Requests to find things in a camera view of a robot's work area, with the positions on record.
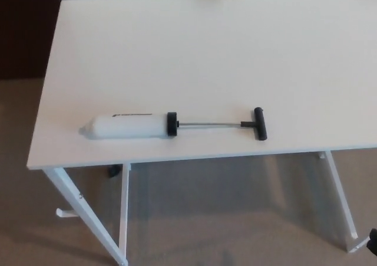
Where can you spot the small black object under desk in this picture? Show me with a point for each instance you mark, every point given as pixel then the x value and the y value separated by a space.
pixel 114 170

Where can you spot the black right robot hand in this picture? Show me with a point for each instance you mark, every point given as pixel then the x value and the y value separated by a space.
pixel 373 240

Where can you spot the white metal desk leg frame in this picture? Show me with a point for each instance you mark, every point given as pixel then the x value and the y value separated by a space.
pixel 85 213
pixel 340 195

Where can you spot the dark brown partition panel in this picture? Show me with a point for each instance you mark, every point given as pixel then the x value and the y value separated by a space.
pixel 26 27

